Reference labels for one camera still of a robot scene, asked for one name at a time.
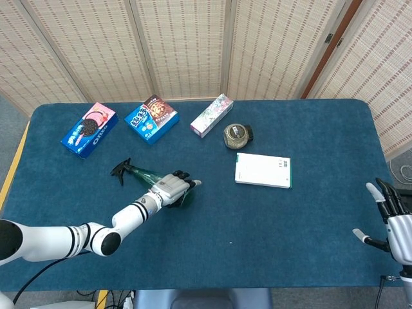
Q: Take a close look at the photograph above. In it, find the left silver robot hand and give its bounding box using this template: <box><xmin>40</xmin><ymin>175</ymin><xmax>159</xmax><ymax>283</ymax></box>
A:
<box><xmin>148</xmin><ymin>170</ymin><xmax>203</xmax><ymax>209</ymax></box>

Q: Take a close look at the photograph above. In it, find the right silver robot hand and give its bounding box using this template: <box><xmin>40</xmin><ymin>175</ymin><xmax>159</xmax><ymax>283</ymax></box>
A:
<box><xmin>352</xmin><ymin>178</ymin><xmax>412</xmax><ymax>265</ymax></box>

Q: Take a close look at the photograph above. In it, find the green transparent spray bottle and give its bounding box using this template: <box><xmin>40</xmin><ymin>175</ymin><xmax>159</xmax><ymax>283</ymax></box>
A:
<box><xmin>109</xmin><ymin>157</ymin><xmax>196</xmax><ymax>209</ymax></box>

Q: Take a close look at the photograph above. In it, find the blue table cloth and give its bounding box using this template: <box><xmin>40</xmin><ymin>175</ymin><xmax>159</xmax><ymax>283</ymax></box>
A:
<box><xmin>0</xmin><ymin>98</ymin><xmax>403</xmax><ymax>292</ymax></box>

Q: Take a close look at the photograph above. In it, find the blue chocolate cookie box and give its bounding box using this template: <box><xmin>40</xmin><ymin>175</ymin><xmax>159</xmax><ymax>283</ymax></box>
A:
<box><xmin>124</xmin><ymin>94</ymin><xmax>180</xmax><ymax>146</ymax></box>

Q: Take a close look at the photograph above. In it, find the floral toothpaste box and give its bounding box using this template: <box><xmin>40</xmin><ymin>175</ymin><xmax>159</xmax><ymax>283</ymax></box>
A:
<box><xmin>189</xmin><ymin>93</ymin><xmax>234</xmax><ymax>139</ymax></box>

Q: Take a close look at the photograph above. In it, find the white flat box green edge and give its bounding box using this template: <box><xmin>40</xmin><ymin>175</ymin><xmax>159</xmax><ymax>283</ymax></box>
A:
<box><xmin>234</xmin><ymin>152</ymin><xmax>294</xmax><ymax>189</ymax></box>

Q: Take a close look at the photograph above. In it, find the blue Oreo cookie box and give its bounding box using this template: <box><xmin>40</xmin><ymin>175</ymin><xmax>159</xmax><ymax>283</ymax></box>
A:
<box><xmin>61</xmin><ymin>102</ymin><xmax>120</xmax><ymax>160</ymax></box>

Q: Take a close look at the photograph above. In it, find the yellow floor tape strip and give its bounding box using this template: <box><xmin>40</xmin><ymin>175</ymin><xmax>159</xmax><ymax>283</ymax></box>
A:
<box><xmin>95</xmin><ymin>289</ymin><xmax>109</xmax><ymax>309</ymax></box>
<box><xmin>0</xmin><ymin>121</ymin><xmax>30</xmax><ymax>212</ymax></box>

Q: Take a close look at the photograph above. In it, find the bamboo folding screen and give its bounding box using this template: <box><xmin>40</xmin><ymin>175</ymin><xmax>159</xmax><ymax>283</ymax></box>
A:
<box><xmin>0</xmin><ymin>0</ymin><xmax>412</xmax><ymax>162</ymax></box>

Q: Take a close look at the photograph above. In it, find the white floor box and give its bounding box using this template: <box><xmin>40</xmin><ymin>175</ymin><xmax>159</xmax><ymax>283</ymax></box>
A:
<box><xmin>38</xmin><ymin>300</ymin><xmax>97</xmax><ymax>309</ymax></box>

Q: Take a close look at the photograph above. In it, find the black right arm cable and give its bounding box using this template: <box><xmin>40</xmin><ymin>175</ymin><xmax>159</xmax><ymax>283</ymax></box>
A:
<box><xmin>375</xmin><ymin>274</ymin><xmax>402</xmax><ymax>309</ymax></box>

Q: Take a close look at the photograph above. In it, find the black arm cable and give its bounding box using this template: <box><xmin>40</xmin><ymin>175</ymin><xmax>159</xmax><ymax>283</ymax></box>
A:
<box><xmin>375</xmin><ymin>274</ymin><xmax>402</xmax><ymax>309</ymax></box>
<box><xmin>12</xmin><ymin>250</ymin><xmax>93</xmax><ymax>305</ymax></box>

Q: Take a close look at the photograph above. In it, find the white floor cable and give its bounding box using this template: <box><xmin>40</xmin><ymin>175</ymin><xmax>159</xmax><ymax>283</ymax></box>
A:
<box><xmin>389</xmin><ymin>157</ymin><xmax>412</xmax><ymax>184</ymax></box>

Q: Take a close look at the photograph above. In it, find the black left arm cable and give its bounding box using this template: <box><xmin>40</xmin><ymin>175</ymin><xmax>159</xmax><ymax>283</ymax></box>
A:
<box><xmin>12</xmin><ymin>250</ymin><xmax>93</xmax><ymax>305</ymax></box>

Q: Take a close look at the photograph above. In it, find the brown wooden post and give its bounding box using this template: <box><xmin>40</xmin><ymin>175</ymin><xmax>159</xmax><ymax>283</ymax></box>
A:
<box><xmin>301</xmin><ymin>0</ymin><xmax>363</xmax><ymax>99</ymax></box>

